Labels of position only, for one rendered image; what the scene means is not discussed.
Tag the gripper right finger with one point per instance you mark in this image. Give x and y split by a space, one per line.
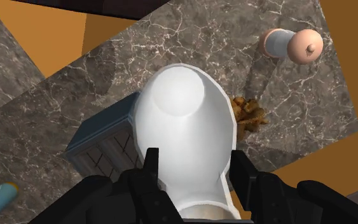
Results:
268 195

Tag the blue grey box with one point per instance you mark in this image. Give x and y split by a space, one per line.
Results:
104 139

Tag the dark cabinet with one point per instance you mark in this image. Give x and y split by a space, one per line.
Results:
104 7

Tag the pink and grey grinder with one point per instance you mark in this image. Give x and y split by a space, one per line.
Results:
293 45

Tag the brown crumpled food piece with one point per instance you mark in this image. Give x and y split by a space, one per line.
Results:
248 114

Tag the white bottle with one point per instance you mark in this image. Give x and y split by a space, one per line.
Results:
185 136

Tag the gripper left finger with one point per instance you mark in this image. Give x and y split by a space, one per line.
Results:
141 192

